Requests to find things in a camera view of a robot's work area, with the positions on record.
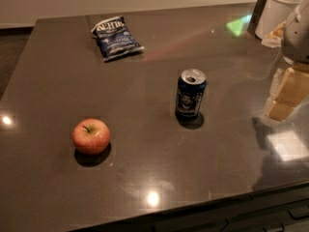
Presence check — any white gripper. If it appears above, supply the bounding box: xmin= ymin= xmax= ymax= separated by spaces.
xmin=266 ymin=0 xmax=309 ymax=122

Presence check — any blue pepsi can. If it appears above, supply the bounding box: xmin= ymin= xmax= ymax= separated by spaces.
xmin=175 ymin=69 xmax=207 ymax=118

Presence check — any blue chip bag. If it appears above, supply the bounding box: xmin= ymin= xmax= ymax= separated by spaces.
xmin=91 ymin=16 xmax=144 ymax=62

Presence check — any snack packet by container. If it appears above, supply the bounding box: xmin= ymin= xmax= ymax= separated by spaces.
xmin=262 ymin=21 xmax=286 ymax=48

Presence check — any white lidded container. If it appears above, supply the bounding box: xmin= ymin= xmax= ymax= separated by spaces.
xmin=255 ymin=0 xmax=301 ymax=40

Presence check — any red apple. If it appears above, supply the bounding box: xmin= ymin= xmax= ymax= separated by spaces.
xmin=71 ymin=118 xmax=110 ymax=156

